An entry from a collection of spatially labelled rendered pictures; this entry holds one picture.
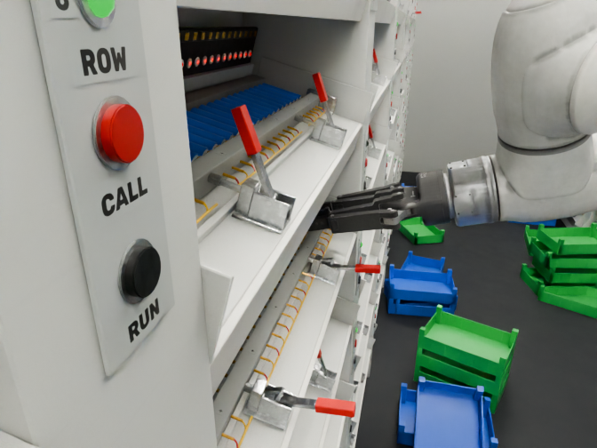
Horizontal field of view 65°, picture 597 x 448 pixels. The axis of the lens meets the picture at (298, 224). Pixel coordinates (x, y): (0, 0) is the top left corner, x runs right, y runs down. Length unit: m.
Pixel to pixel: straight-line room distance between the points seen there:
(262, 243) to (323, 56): 0.49
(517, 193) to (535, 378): 1.54
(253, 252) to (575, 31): 0.38
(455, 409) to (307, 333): 1.18
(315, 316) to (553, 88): 0.36
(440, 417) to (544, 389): 0.53
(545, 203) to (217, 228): 0.43
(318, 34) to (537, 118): 0.37
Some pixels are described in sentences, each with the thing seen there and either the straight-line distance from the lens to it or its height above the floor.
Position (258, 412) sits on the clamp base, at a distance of 0.46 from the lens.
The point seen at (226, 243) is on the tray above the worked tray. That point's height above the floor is 1.12.
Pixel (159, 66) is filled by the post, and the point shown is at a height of 1.25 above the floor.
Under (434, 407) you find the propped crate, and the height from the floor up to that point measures 0.11.
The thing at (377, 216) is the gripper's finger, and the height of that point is 1.02.
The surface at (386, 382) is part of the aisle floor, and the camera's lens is 1.92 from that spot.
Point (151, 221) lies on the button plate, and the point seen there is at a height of 1.20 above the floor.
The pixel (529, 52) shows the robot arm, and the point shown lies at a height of 1.23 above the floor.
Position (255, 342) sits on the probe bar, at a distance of 0.50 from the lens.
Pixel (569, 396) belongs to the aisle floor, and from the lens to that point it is 2.10.
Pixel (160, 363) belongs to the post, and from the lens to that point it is 0.18.
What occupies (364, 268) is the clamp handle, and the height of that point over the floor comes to 0.95.
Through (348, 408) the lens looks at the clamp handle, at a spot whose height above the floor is 0.95.
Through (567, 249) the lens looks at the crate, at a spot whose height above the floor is 0.27.
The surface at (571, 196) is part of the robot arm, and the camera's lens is 0.65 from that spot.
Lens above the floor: 1.26
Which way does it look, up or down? 23 degrees down
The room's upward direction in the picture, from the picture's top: straight up
